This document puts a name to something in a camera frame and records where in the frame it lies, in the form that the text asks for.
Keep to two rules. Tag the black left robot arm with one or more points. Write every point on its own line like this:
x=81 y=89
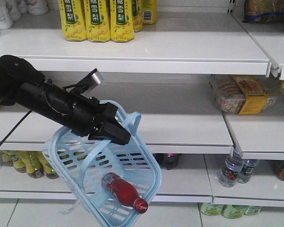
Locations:
x=21 y=83

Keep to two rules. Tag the green drink bottle row right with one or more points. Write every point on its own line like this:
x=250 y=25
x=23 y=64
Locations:
x=229 y=211

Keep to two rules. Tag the yellow lemon tea bottle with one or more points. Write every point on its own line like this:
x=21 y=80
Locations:
x=18 y=164
x=33 y=166

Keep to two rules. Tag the clear water bottle red label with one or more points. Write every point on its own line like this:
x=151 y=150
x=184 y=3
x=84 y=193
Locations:
x=231 y=170

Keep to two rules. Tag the light blue plastic basket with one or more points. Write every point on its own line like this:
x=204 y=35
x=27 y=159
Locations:
x=82 y=164

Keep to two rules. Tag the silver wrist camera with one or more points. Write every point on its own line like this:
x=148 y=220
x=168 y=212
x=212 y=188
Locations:
x=93 y=79

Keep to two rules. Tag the clear cookie box yellow band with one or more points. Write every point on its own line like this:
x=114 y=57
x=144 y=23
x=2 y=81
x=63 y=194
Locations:
x=245 y=94

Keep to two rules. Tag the coke bottle red label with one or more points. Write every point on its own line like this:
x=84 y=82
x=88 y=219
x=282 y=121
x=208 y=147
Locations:
x=170 y=160

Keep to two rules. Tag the white metal shelving unit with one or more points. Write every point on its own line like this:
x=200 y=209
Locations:
x=163 y=73

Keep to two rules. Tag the yellow pear drink bottle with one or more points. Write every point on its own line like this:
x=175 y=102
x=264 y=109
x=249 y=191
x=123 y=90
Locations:
x=73 y=20
x=137 y=15
x=97 y=20
x=149 y=12
x=121 y=21

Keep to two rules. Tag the brown bread bag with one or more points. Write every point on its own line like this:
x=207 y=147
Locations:
x=264 y=11

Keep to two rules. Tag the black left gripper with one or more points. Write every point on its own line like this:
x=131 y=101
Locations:
x=88 y=117

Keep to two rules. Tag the clear water bottle green label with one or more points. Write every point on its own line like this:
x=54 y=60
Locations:
x=247 y=170

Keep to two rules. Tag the red Coca-Cola aluminium bottle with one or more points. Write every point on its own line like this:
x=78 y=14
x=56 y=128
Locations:
x=124 y=192

